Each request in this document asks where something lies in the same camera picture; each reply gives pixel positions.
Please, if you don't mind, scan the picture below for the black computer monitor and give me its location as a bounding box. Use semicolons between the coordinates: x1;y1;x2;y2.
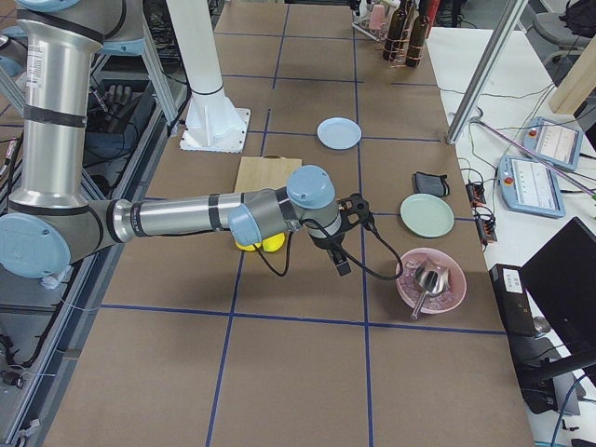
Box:
520;217;595;354

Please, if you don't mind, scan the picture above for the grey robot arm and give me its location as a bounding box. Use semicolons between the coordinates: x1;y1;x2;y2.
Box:
1;1;373;278

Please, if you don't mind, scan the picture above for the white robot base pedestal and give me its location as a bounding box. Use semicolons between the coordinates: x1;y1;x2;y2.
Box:
167;0;251;153

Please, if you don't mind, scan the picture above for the dark wine bottle upper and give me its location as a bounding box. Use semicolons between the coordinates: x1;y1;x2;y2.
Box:
382;0;408;61

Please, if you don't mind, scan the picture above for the dark wine bottle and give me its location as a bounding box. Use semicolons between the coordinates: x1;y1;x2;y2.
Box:
382;0;408;61
405;1;429;68

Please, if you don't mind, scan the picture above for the metal ice scoop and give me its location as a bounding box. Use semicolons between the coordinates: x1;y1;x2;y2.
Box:
410;259;450;320

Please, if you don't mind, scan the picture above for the black desktop box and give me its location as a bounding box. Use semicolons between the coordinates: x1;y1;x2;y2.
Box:
489;264;551;338

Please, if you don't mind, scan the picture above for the light blue plate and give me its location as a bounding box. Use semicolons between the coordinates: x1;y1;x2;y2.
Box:
317;117;362;150

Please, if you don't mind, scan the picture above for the bamboo cutting board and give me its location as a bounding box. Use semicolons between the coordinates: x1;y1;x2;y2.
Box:
234;156;303;193

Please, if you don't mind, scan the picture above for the aluminium frame post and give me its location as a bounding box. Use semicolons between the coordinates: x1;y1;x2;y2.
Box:
446;0;528;144

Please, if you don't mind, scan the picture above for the copper wire bottle rack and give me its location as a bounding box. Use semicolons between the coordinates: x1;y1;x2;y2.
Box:
383;37;423;68

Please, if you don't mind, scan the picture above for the dark wine bottle lower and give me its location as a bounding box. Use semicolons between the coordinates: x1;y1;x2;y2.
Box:
405;1;429;68

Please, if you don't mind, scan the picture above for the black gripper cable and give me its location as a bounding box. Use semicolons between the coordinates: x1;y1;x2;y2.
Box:
253;218;404;281

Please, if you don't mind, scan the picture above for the teach pendant tablet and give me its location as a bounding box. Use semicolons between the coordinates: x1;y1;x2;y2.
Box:
523;116;584;171
497;156;565;218

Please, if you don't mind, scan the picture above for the pink bowl with ice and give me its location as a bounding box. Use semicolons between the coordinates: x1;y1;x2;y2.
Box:
396;248;467;319

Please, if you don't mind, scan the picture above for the far teach pendant tablet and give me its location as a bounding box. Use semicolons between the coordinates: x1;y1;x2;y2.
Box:
523;116;584;171

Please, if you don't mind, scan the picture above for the black power strip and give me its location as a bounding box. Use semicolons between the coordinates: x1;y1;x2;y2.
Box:
466;182;497;248

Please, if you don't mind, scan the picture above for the lower yellow lemon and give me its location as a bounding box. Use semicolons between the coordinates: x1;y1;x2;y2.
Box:
235;241;262;251

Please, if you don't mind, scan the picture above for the light green plate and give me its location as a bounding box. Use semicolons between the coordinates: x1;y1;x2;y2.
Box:
400;194;454;238

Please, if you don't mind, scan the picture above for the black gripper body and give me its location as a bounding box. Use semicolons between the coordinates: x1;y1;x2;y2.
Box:
308;193;372;252

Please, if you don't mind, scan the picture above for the pink cup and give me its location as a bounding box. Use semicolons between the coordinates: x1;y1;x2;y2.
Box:
369;4;386;32

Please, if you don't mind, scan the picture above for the yellow lemon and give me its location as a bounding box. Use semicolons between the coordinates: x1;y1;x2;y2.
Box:
261;233;286;252
235;241;262;251

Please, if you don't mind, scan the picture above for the folded grey cloth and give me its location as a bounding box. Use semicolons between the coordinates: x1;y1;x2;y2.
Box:
413;171;451;197

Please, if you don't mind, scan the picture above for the near teach pendant tablet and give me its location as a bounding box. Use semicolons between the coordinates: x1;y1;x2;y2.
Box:
497;156;565;218

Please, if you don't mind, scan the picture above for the upper yellow lemon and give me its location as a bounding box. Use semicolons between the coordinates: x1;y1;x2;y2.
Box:
261;233;286;252

